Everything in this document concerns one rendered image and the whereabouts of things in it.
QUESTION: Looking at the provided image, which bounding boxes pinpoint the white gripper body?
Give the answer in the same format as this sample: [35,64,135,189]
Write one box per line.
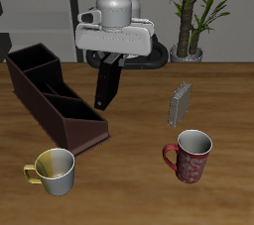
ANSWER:
[74,18,156,56]

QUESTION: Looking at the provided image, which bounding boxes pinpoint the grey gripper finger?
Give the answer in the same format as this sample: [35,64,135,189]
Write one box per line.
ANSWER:
[116,54,126,68]
[102,52,121,66]

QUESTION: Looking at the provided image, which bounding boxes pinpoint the black book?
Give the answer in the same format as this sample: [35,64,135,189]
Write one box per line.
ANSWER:
[93,53,124,112]

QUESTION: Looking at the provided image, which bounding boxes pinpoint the dark brown desk caddy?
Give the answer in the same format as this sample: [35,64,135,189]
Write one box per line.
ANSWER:
[5,42,111,158]

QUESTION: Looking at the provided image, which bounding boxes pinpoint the grey book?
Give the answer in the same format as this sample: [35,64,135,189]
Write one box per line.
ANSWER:
[167,81,193,128]

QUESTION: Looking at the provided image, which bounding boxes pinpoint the pot plant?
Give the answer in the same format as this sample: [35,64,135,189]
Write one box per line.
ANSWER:
[169,0,235,63]

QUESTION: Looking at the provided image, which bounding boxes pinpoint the red patterned mug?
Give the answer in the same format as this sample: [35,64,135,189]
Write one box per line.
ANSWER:
[162,129,213,184]

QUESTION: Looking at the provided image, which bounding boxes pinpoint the white and yellow mug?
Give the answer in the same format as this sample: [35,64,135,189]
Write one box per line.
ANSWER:
[23,148,76,197]

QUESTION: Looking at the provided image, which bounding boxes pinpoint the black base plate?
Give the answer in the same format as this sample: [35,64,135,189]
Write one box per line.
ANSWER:
[85,34,170,70]

